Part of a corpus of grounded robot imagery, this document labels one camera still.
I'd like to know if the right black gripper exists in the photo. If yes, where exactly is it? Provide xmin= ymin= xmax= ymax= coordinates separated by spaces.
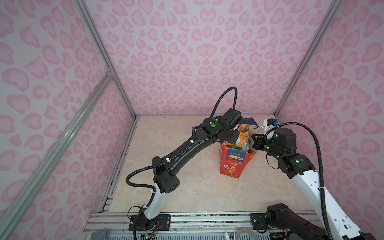
xmin=249 ymin=133 xmax=284 ymax=160

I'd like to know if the orange snack packet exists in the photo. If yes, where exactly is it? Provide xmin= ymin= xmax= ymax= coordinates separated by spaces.
xmin=223 ymin=124 xmax=250 ymax=152

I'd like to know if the red white paper bag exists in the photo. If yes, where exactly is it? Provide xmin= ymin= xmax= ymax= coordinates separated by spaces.
xmin=219 ymin=126 xmax=259 ymax=179

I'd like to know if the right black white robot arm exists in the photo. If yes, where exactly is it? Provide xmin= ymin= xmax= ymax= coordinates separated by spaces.
xmin=252 ymin=133 xmax=375 ymax=240

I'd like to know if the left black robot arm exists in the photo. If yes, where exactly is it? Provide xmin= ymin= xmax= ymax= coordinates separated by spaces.
xmin=126 ymin=116 xmax=243 ymax=232

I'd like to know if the blue booklet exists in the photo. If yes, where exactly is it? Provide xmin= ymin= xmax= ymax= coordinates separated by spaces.
xmin=240 ymin=118 xmax=259 ymax=127

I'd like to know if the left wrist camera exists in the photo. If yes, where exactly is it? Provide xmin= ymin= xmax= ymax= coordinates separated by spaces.
xmin=222 ymin=109 xmax=243 ymax=129

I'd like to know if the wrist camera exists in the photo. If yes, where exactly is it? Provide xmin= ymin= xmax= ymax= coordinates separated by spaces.
xmin=222 ymin=109 xmax=243 ymax=129
xmin=263 ymin=118 xmax=279 ymax=133

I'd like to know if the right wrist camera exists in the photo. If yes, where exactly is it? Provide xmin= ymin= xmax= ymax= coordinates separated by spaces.
xmin=263 ymin=118 xmax=279 ymax=133

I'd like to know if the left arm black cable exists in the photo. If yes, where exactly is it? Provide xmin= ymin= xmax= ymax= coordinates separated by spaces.
xmin=125 ymin=86 xmax=238 ymax=193

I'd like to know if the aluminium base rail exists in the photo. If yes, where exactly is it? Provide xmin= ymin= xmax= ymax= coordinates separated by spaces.
xmin=80 ymin=209 xmax=340 ymax=240

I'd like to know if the diagonal aluminium frame bar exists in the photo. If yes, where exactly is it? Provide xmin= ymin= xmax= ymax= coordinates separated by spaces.
xmin=1 ymin=72 xmax=113 ymax=240

